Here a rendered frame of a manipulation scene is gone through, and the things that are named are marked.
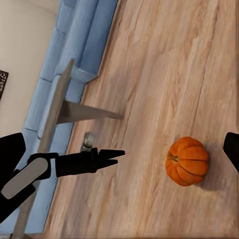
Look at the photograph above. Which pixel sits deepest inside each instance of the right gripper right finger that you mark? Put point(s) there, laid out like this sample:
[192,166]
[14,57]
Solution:
[231,148]

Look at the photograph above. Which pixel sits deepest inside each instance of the pumpkin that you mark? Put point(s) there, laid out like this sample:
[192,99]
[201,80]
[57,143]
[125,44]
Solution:
[187,162]

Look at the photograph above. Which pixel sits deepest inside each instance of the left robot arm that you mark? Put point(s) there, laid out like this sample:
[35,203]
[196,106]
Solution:
[19,186]

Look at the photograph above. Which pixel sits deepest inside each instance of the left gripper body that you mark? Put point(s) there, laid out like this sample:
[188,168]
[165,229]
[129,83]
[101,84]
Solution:
[81,163]

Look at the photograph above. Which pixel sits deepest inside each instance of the coffee table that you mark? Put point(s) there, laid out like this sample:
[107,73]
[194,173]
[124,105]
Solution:
[61,111]

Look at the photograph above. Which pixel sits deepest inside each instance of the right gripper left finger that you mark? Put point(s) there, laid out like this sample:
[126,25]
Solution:
[12,148]

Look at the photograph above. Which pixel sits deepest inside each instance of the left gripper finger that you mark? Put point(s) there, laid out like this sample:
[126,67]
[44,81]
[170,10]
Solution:
[107,163]
[109,154]

